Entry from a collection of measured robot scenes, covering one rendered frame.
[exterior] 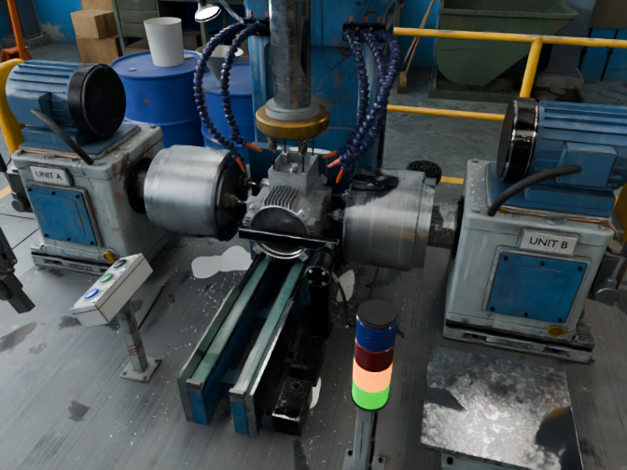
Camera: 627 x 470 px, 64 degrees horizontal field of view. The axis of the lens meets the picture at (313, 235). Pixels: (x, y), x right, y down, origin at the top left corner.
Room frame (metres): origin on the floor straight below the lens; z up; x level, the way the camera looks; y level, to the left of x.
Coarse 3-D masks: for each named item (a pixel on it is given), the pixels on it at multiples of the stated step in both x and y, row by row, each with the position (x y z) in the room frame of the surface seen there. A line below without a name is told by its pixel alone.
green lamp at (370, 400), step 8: (352, 392) 0.53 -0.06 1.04; (360, 392) 0.51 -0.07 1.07; (368, 392) 0.51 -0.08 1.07; (376, 392) 0.51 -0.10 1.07; (384, 392) 0.52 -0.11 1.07; (360, 400) 0.51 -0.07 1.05; (368, 400) 0.51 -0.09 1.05; (376, 400) 0.51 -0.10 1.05; (384, 400) 0.52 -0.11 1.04; (368, 408) 0.51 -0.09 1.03
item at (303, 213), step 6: (318, 180) 1.20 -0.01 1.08; (324, 180) 1.19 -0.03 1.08; (252, 204) 1.06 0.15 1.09; (258, 204) 1.06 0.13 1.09; (252, 210) 1.06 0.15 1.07; (300, 210) 1.03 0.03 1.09; (306, 210) 1.04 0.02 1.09; (300, 216) 1.02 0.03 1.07; (306, 216) 1.02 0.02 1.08; (258, 252) 1.05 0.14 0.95; (306, 252) 1.03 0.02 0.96; (300, 258) 1.03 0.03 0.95; (306, 258) 1.02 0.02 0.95
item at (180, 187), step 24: (144, 168) 1.24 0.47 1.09; (168, 168) 1.14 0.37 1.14; (192, 168) 1.14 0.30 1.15; (216, 168) 1.13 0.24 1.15; (240, 168) 1.23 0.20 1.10; (144, 192) 1.18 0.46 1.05; (168, 192) 1.10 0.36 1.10; (192, 192) 1.09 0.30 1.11; (216, 192) 1.09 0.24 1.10; (240, 192) 1.22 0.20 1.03; (168, 216) 1.09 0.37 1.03; (192, 216) 1.07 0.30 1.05; (216, 216) 1.08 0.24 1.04; (240, 216) 1.20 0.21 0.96; (216, 240) 1.08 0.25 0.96
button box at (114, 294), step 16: (128, 256) 0.88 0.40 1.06; (112, 272) 0.82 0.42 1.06; (128, 272) 0.81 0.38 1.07; (144, 272) 0.84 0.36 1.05; (112, 288) 0.76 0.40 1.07; (128, 288) 0.79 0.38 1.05; (80, 304) 0.73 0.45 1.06; (96, 304) 0.71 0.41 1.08; (112, 304) 0.74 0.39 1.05; (80, 320) 0.72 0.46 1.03; (96, 320) 0.71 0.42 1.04
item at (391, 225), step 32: (352, 192) 1.02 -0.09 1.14; (384, 192) 1.01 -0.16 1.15; (416, 192) 1.00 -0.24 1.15; (352, 224) 0.98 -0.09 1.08; (384, 224) 0.96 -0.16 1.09; (416, 224) 0.95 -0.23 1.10; (448, 224) 0.99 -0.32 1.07; (352, 256) 0.98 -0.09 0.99; (384, 256) 0.95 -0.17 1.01; (416, 256) 0.94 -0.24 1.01
